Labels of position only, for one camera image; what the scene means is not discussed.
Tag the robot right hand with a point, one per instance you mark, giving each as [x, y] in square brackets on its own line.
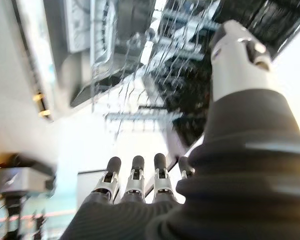
[227, 187]

